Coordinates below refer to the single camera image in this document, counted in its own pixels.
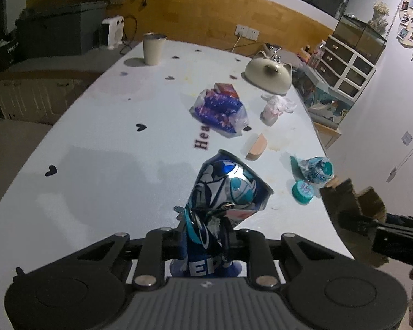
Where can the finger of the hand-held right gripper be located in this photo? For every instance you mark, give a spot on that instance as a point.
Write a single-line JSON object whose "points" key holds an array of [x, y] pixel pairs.
{"points": [[399, 237]]}

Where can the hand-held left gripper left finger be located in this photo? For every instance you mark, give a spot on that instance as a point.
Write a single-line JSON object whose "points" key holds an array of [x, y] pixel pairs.
{"points": [[173, 244]]}

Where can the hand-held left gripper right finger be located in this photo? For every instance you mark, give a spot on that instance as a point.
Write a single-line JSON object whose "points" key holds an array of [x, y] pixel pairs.
{"points": [[241, 244]]}

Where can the crushed blue soda can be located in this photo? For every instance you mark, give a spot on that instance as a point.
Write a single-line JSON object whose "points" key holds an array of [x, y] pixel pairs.
{"points": [[223, 182]]}

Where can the torn brown cardboard piece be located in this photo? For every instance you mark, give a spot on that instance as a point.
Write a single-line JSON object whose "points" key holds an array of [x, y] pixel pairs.
{"points": [[340, 199]]}

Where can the teal round lid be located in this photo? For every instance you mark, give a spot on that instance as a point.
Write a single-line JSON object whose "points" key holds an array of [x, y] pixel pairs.
{"points": [[303, 192]]}

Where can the tan wedge-shaped block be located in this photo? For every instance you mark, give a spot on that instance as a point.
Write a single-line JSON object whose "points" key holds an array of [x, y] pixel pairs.
{"points": [[257, 147]]}

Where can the blue snack bag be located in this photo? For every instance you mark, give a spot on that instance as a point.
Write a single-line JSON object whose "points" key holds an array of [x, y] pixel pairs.
{"points": [[220, 110]]}

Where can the cream cabinet with wooden top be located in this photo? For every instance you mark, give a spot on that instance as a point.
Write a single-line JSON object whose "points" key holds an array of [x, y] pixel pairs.
{"points": [[327, 134]]}

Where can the crumpled white plastic bag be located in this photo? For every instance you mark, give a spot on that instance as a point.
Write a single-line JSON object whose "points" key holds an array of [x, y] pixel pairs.
{"points": [[273, 108]]}

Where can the cream cat-eared pot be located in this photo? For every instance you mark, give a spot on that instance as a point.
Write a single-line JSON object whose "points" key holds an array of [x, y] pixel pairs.
{"points": [[266, 74]]}

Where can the white drawer cabinet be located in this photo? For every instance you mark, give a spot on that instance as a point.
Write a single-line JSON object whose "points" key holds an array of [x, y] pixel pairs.
{"points": [[347, 65]]}

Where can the cream metal cup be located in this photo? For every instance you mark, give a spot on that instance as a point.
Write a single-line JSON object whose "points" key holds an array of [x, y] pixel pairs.
{"points": [[154, 50]]}

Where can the plastic bottle with pink cap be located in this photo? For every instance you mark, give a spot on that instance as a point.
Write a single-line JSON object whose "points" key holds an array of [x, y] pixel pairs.
{"points": [[317, 55]]}

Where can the glass fish tank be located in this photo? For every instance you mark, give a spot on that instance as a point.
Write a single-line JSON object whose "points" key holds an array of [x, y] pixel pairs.
{"points": [[361, 34]]}

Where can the white space heater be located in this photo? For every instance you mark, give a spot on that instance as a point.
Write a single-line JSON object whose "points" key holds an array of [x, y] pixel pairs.
{"points": [[112, 31]]}

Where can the dried flower bouquet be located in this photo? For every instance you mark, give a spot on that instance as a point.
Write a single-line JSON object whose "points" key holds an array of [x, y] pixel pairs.
{"points": [[380, 13]]}

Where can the grey storage box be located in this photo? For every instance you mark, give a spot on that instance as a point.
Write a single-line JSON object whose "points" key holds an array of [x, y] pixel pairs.
{"points": [[55, 31]]}

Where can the black cardboard box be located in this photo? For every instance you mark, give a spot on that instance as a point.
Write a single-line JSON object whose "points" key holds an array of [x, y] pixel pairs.
{"points": [[1, 53]]}

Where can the white wall switch plate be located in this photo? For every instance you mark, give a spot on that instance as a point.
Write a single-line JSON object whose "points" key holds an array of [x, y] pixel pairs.
{"points": [[406, 138]]}

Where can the white wall outlet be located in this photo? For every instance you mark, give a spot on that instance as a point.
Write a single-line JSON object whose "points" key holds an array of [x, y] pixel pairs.
{"points": [[247, 31]]}

